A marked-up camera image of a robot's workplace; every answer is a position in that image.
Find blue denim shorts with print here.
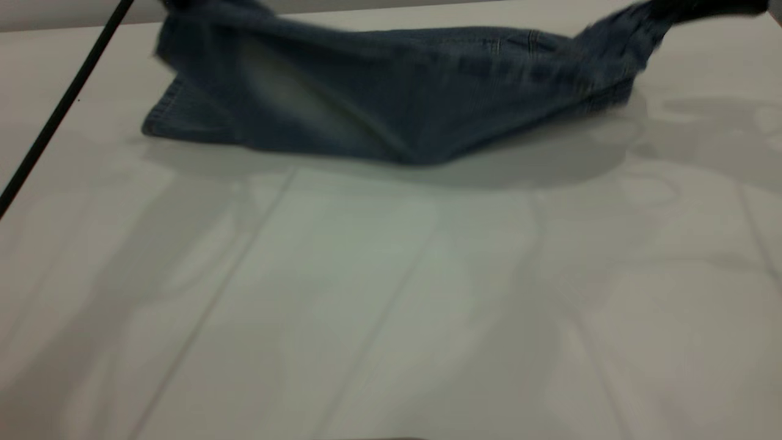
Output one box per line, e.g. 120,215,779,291
142,0,770,167

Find black braided cable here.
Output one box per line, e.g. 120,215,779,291
0,0,135,219

